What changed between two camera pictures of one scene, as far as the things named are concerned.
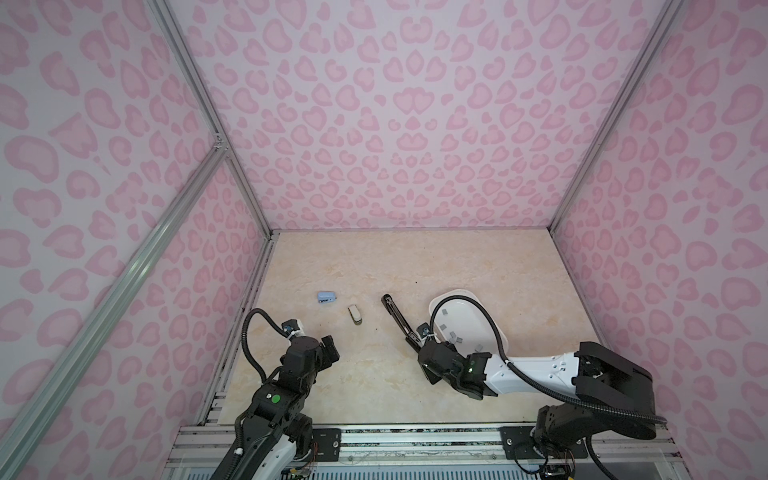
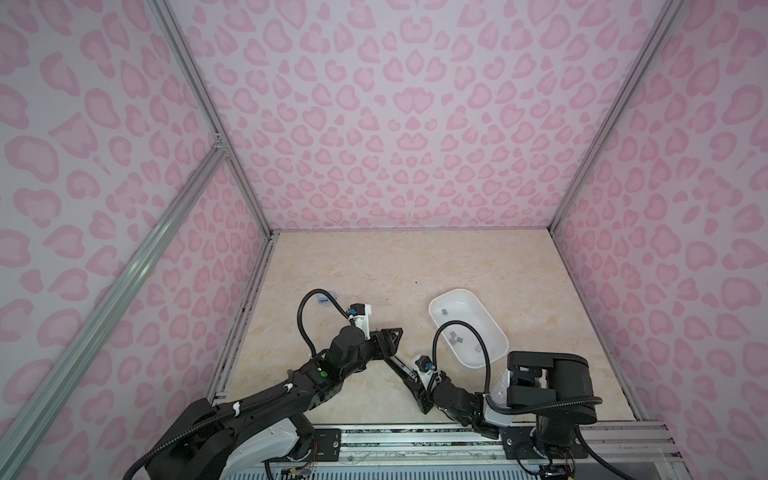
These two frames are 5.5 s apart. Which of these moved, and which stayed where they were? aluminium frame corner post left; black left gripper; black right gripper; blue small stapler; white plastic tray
Moved: black right gripper; black left gripper
Stayed: white plastic tray; blue small stapler; aluminium frame corner post left
